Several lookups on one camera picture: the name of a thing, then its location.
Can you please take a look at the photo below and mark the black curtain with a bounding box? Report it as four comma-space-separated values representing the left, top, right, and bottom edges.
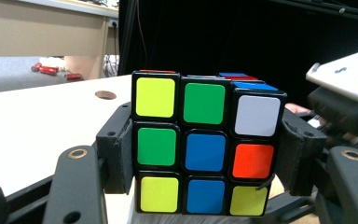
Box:
117, 0, 358, 110

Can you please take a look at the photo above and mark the multicoloured puzzle cube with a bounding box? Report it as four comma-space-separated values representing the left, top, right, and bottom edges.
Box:
131, 69, 289, 217

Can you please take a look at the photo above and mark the tangled cable bundle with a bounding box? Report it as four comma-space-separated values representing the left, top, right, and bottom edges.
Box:
102, 54, 119, 77

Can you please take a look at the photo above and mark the beige wooden desk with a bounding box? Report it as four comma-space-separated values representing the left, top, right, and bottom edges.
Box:
0, 0, 119, 80

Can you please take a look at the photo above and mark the round dark table grommet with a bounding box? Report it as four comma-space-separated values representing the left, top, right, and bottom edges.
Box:
94, 90, 117, 101

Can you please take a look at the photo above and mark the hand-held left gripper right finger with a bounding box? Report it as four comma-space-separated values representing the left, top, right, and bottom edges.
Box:
274, 106, 327, 197

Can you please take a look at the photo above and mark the thin brown hanging cable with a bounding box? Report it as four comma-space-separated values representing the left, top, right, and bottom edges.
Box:
135, 0, 149, 70

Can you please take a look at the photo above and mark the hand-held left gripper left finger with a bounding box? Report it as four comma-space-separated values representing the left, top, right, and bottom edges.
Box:
95, 102, 135, 196

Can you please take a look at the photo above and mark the black metal frame bar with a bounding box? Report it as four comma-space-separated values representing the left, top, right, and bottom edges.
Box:
269, 0, 358, 23

